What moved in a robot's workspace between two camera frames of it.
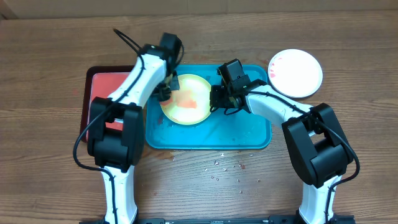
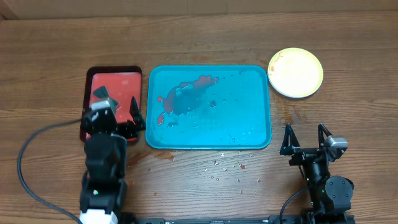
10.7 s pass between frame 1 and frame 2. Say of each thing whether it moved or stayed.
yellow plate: moved
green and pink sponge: moved
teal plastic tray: stayed
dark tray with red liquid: stayed
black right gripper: moved
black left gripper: moved
